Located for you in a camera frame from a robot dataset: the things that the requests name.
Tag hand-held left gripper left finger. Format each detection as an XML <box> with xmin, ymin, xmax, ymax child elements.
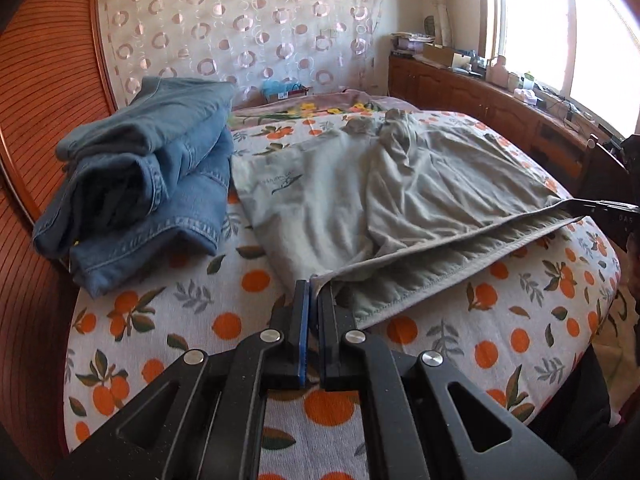
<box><xmin>50</xmin><ymin>280</ymin><xmax>311</xmax><ymax>480</ymax></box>

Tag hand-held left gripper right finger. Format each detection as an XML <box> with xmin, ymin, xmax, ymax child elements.
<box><xmin>311</xmin><ymin>285</ymin><xmax>581</xmax><ymax>480</ymax></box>

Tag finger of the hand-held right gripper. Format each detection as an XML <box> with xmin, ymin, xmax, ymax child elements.
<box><xmin>562</xmin><ymin>198</ymin><xmax>640</xmax><ymax>214</ymax></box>

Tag grey pants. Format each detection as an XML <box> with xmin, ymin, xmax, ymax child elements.
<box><xmin>231</xmin><ymin>107</ymin><xmax>586</xmax><ymax>328</ymax></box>

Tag orange print bed sheet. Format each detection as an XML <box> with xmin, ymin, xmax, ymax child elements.
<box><xmin>62</xmin><ymin>105</ymin><xmax>623</xmax><ymax>480</ymax></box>

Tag wooden cabinet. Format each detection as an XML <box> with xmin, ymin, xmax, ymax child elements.
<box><xmin>387</xmin><ymin>54</ymin><xmax>613</xmax><ymax>186</ymax></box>

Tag white bottle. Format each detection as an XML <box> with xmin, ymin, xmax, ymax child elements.
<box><xmin>487</xmin><ymin>55</ymin><xmax>509</xmax><ymax>86</ymax></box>

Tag window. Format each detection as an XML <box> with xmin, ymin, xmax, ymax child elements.
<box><xmin>477</xmin><ymin>0</ymin><xmax>640</xmax><ymax>138</ymax></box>

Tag folded blue jeans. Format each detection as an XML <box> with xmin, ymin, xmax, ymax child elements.
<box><xmin>55</xmin><ymin>76</ymin><xmax>237</xmax><ymax>171</ymax></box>
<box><xmin>31</xmin><ymin>125</ymin><xmax>233</xmax><ymax>299</ymax></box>

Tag person's dark clothing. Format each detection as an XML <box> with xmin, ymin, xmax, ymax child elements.
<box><xmin>527</xmin><ymin>340</ymin><xmax>640</xmax><ymax>436</ymax></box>

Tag cardboard box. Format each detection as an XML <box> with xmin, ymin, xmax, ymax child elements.
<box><xmin>422</xmin><ymin>42</ymin><xmax>472</xmax><ymax>69</ymax></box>

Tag teal cloth item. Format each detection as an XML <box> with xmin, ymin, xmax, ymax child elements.
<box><xmin>262</xmin><ymin>79</ymin><xmax>303</xmax><ymax>95</ymax></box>

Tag stack of papers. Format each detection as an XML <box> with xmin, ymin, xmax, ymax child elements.
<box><xmin>390</xmin><ymin>32</ymin><xmax>436</xmax><ymax>57</ymax></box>

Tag sheer circle pattern curtain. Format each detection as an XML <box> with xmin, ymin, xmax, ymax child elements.
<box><xmin>96</xmin><ymin>0</ymin><xmax>397</xmax><ymax>111</ymax></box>

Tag slatted wooden headboard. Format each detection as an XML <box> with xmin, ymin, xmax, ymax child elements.
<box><xmin>0</xmin><ymin>0</ymin><xmax>119</xmax><ymax>461</ymax></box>

